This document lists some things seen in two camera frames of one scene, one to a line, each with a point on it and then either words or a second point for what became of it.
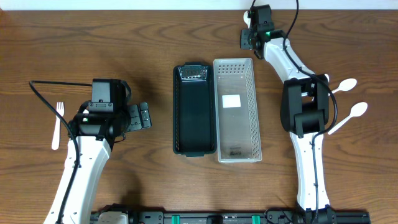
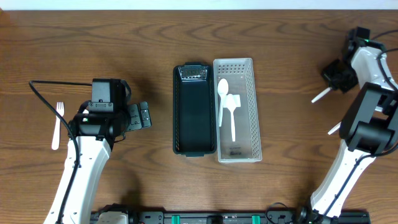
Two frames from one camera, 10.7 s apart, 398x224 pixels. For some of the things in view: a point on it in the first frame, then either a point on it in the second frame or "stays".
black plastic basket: [194, 109] stays
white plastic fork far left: [60, 109] stays
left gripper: [135, 117] stays
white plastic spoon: [247, 20] -> [222, 88]
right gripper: [245, 40] -> [334, 83]
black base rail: [306, 216] stays
